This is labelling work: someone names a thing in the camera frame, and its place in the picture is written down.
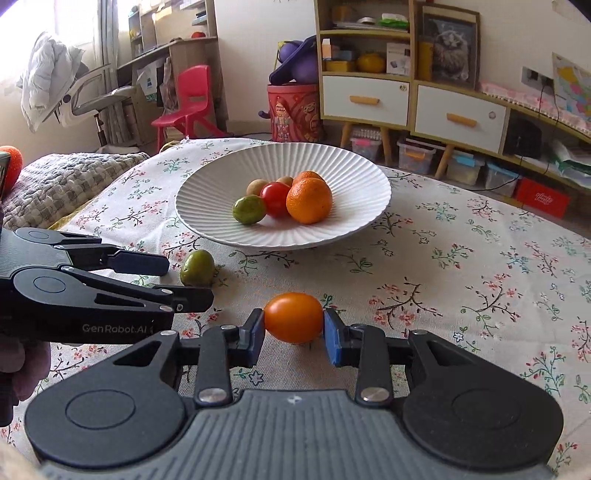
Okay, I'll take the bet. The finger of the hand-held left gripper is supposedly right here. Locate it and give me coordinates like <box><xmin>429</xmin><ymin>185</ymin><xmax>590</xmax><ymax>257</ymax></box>
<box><xmin>13</xmin><ymin>267</ymin><xmax>214</xmax><ymax>324</ymax></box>
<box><xmin>14</xmin><ymin>227</ymin><xmax>171</xmax><ymax>278</ymax></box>

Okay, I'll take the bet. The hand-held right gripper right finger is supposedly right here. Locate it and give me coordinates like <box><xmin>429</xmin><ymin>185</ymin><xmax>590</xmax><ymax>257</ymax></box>
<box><xmin>323</xmin><ymin>308</ymin><xmax>468</xmax><ymax>408</ymax></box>

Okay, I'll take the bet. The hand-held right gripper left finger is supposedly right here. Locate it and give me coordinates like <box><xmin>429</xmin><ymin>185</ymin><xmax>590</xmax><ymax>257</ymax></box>
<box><xmin>113</xmin><ymin>308</ymin><xmax>267</xmax><ymax>408</ymax></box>

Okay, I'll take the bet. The green jujube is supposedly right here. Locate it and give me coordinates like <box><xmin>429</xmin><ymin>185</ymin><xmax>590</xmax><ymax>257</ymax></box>
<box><xmin>180</xmin><ymin>249</ymin><xmax>216</xmax><ymax>288</ymax></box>
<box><xmin>232</xmin><ymin>195</ymin><xmax>267</xmax><ymax>225</ymax></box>

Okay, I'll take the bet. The red tomato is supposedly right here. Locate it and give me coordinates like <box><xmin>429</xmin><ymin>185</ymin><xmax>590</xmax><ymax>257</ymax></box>
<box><xmin>259</xmin><ymin>182</ymin><xmax>291</xmax><ymax>219</ymax></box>

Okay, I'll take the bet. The large orange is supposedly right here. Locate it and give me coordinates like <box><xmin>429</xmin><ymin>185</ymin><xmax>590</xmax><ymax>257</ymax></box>
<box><xmin>286</xmin><ymin>178</ymin><xmax>334</xmax><ymax>225</ymax></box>

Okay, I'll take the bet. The white ribbed plate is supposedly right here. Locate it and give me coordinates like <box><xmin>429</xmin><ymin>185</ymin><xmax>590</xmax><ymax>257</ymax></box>
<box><xmin>174</xmin><ymin>143</ymin><xmax>392</xmax><ymax>251</ymax></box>

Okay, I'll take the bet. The person's left hand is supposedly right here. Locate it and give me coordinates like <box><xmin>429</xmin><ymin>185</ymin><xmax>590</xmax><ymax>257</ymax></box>
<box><xmin>11</xmin><ymin>344</ymin><xmax>52</xmax><ymax>407</ymax></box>

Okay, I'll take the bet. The yellow patterned cloth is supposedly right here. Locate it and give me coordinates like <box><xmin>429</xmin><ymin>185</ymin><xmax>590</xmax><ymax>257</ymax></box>
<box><xmin>48</xmin><ymin>203</ymin><xmax>93</xmax><ymax>232</ymax></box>

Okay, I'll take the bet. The grey quilted blanket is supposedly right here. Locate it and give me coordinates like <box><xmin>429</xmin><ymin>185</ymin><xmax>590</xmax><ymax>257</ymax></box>
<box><xmin>2</xmin><ymin>151</ymin><xmax>151</xmax><ymax>217</ymax></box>

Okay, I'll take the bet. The floral tablecloth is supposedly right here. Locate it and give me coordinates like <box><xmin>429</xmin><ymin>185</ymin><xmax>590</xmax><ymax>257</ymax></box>
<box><xmin>0</xmin><ymin>137</ymin><xmax>591</xmax><ymax>462</ymax></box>

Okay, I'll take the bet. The orange fuzzy cloth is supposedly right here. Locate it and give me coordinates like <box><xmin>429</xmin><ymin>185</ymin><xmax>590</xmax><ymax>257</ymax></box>
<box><xmin>0</xmin><ymin>145</ymin><xmax>24</xmax><ymax>195</ymax></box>

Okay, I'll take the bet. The grey office chair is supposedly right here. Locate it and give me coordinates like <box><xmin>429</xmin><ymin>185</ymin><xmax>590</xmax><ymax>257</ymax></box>
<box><xmin>54</xmin><ymin>62</ymin><xmax>137</xmax><ymax>151</ymax></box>

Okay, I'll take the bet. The white blue cardboard box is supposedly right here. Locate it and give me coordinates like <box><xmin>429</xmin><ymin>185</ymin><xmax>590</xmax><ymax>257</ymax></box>
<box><xmin>136</xmin><ymin>69</ymin><xmax>160</xmax><ymax>100</ymax></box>

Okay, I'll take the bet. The red plastic chair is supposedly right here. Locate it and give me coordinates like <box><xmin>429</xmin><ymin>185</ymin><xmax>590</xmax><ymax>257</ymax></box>
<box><xmin>151</xmin><ymin>65</ymin><xmax>227</xmax><ymax>153</ymax></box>

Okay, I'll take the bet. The clear plastic storage box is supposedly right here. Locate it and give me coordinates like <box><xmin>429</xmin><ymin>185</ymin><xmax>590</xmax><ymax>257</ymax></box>
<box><xmin>445</xmin><ymin>150</ymin><xmax>485</xmax><ymax>185</ymax></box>
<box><xmin>350</xmin><ymin>129</ymin><xmax>383</xmax><ymax>162</ymax></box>
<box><xmin>397</xmin><ymin>138</ymin><xmax>437</xmax><ymax>175</ymax></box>
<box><xmin>484</xmin><ymin>161</ymin><xmax>520</xmax><ymax>197</ymax></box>

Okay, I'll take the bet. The white jacket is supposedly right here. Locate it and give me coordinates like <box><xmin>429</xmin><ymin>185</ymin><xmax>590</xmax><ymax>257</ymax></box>
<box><xmin>18</xmin><ymin>31</ymin><xmax>86</xmax><ymax>134</ymax></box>

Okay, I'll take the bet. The grey curtain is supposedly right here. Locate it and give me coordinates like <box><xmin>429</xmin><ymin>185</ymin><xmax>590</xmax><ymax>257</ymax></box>
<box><xmin>95</xmin><ymin>0</ymin><xmax>134</xmax><ymax>144</ymax></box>

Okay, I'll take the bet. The red printed toy bucket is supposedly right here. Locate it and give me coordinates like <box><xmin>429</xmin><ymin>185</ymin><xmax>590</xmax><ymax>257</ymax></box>
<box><xmin>267</xmin><ymin>83</ymin><xmax>326</xmax><ymax>144</ymax></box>

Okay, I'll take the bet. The wooden desk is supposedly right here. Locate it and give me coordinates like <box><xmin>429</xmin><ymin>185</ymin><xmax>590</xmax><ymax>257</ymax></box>
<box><xmin>117</xmin><ymin>34</ymin><xmax>222</xmax><ymax>144</ymax></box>

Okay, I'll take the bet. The wooden shelf cabinet white drawer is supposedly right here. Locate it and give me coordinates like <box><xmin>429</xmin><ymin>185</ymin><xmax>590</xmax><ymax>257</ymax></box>
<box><xmin>314</xmin><ymin>0</ymin><xmax>414</xmax><ymax>151</ymax></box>

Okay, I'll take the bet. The red cardboard box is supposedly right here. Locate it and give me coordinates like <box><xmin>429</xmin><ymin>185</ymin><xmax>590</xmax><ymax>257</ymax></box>
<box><xmin>515</xmin><ymin>178</ymin><xmax>571</xmax><ymax>219</ymax></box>

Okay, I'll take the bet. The long low wooden cabinet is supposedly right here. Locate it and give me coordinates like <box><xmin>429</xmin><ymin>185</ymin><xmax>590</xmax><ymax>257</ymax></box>
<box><xmin>411</xmin><ymin>0</ymin><xmax>591</xmax><ymax>185</ymax></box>

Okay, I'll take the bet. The purple toy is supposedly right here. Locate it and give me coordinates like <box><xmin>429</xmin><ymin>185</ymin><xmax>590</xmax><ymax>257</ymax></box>
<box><xmin>269</xmin><ymin>36</ymin><xmax>319</xmax><ymax>85</ymax></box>

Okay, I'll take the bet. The black speaker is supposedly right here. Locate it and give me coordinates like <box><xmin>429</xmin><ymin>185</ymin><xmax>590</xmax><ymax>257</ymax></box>
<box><xmin>503</xmin><ymin>115</ymin><xmax>543</xmax><ymax>158</ymax></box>

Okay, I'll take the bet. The yellow pumpkin ornament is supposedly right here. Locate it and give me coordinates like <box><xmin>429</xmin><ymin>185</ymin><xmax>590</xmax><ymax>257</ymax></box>
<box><xmin>355</xmin><ymin>52</ymin><xmax>387</xmax><ymax>73</ymax></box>

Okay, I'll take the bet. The small white box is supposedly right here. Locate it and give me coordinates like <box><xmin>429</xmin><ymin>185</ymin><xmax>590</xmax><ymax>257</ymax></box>
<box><xmin>386</xmin><ymin>42</ymin><xmax>411</xmax><ymax>75</ymax></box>

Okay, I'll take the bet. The stack of papers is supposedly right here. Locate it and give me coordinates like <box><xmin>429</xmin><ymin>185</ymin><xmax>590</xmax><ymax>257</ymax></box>
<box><xmin>549</xmin><ymin>138</ymin><xmax>591</xmax><ymax>188</ymax></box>

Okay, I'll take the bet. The pink lace cloth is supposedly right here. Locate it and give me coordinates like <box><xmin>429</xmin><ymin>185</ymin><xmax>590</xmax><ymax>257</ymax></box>
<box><xmin>479</xmin><ymin>80</ymin><xmax>591</xmax><ymax>127</ymax></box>

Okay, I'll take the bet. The framed cat picture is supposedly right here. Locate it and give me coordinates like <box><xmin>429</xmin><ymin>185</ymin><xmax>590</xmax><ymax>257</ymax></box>
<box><xmin>421</xmin><ymin>11</ymin><xmax>479</xmax><ymax>89</ymax></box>

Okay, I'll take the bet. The map poster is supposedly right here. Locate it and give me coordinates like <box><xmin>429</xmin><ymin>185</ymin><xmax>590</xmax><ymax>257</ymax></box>
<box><xmin>551</xmin><ymin>52</ymin><xmax>591</xmax><ymax>116</ymax></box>

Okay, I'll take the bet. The white wall socket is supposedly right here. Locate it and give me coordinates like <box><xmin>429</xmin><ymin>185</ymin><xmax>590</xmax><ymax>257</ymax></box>
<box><xmin>521</xmin><ymin>66</ymin><xmax>555</xmax><ymax>88</ymax></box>

